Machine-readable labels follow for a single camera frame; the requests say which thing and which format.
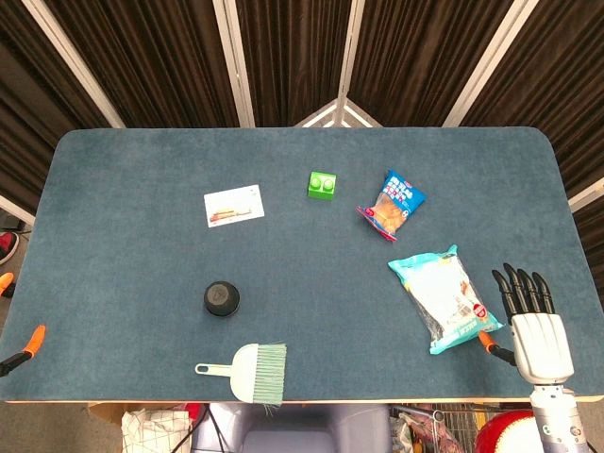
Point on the white printed card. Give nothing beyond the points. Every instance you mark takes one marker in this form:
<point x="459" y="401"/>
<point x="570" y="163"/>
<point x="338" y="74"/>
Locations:
<point x="233" y="206"/>

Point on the white checked cloth bag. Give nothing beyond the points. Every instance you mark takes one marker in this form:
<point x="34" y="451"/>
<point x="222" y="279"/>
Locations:
<point x="151" y="431"/>

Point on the blue felt table cover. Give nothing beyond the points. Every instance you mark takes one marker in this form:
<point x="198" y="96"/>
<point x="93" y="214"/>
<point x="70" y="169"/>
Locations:
<point x="141" y="165"/>

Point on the blue snack bag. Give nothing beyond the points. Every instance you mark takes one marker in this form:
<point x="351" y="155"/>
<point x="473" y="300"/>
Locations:
<point x="394" y="203"/>

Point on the cardboard box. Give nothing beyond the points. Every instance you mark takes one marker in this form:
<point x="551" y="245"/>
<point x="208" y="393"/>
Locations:
<point x="108" y="410"/>

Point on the red round object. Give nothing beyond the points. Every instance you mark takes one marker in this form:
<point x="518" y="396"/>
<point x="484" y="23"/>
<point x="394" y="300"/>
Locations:
<point x="505" y="434"/>

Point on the dark curtain partition panel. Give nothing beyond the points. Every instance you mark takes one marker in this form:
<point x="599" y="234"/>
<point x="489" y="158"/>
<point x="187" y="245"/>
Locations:
<point x="292" y="61"/>
<point x="156" y="61"/>
<point x="28" y="104"/>
<point x="415" y="61"/>
<point x="561" y="85"/>

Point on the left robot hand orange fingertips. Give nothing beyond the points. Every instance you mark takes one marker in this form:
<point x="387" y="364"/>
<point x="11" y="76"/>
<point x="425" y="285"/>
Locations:
<point x="33" y="340"/>

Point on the teal and white snack bag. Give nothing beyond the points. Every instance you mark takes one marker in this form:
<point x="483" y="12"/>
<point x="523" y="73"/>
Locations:
<point x="443" y="297"/>

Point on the mint green hand brush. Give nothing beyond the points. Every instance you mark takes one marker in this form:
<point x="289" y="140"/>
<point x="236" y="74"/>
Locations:
<point x="245" y="373"/>

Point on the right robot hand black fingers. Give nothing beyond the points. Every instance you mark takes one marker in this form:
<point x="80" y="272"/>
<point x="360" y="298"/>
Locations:
<point x="542" y="344"/>

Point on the lavender robot base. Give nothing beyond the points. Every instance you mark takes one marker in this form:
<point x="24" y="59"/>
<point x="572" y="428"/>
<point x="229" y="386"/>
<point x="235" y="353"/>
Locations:
<point x="307" y="424"/>

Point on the black round cup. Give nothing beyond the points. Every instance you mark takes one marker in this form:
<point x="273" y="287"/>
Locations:
<point x="222" y="299"/>

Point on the green toy building block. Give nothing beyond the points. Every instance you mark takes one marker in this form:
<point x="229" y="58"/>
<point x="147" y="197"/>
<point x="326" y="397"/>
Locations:
<point x="322" y="186"/>

